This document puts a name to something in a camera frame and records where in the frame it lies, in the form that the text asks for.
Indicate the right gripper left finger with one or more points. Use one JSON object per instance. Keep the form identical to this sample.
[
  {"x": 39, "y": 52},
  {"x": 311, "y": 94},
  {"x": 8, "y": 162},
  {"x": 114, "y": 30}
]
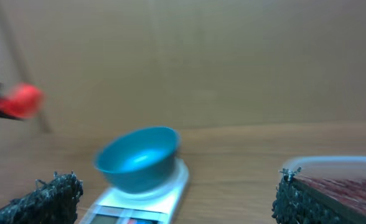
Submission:
[{"x": 53, "y": 202}]

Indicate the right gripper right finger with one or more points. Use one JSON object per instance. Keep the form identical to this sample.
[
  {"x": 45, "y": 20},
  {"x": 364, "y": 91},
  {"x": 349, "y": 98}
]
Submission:
[{"x": 299, "y": 203}]

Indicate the orange measuring scoop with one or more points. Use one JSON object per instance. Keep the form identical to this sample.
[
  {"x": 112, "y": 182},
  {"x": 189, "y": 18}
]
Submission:
[{"x": 24, "y": 102}]

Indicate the blue bowl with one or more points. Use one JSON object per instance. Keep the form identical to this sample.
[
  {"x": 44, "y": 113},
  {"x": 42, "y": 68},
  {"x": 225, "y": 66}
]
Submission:
[{"x": 140, "y": 160}]

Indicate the white digital kitchen scale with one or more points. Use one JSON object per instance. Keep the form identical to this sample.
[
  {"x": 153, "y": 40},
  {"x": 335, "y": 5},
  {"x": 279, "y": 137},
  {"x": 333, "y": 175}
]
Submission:
[{"x": 158, "y": 205}]

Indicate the clear plastic container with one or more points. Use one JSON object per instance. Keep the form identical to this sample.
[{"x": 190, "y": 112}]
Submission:
[{"x": 329, "y": 166}]

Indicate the red beans in container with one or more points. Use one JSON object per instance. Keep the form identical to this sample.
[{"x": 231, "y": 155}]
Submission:
[{"x": 349, "y": 192}]

